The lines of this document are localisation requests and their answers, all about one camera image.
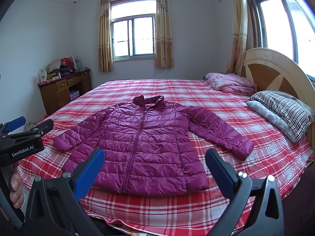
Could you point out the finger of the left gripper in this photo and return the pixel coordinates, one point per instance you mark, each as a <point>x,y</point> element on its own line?
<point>36,132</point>
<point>12,125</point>

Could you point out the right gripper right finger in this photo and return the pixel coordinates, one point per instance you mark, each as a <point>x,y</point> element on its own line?
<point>266,216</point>

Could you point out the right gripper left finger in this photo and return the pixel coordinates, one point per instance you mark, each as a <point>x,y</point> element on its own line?
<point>54,207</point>

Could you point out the magenta puffer jacket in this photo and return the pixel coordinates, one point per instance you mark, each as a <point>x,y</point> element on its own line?
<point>147,148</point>

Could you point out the clothes pile on desk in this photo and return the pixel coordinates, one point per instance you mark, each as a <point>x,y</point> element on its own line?
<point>61,67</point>

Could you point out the person's left hand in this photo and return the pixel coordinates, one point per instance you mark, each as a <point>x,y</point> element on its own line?
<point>16,195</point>

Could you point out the grey patterned bag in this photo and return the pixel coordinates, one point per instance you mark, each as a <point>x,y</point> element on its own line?
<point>29,126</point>

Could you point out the brown wooden desk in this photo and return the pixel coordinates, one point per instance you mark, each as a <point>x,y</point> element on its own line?
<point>55,94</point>

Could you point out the boxes inside desk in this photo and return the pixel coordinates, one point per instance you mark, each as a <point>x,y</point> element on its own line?
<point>74,95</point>

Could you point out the white carton on desk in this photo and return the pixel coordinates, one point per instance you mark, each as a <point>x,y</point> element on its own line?
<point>43,76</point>

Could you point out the red plaid bed sheet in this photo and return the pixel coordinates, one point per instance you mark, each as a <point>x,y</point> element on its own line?
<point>192,214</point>

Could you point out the left beige curtain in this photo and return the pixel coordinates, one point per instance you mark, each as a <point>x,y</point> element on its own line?
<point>105,61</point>

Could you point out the grey floral pillow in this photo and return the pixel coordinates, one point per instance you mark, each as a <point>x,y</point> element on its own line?
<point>273,119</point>

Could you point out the striped pillow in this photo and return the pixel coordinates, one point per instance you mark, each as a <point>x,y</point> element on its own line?
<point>298,115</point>

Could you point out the pink folded quilt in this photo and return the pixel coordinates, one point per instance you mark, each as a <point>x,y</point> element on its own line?
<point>231,83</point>

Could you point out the right beige curtain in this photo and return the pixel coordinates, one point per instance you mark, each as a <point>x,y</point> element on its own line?
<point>164,43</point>

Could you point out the back window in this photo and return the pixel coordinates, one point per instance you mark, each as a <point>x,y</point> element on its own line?
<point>133,29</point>

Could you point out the wooden bed headboard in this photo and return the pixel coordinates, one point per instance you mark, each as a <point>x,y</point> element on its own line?
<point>271,70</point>

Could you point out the side beige curtain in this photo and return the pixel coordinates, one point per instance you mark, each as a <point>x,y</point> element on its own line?
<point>239,37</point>

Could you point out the side window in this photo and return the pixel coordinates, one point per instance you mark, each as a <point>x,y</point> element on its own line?
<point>285,27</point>

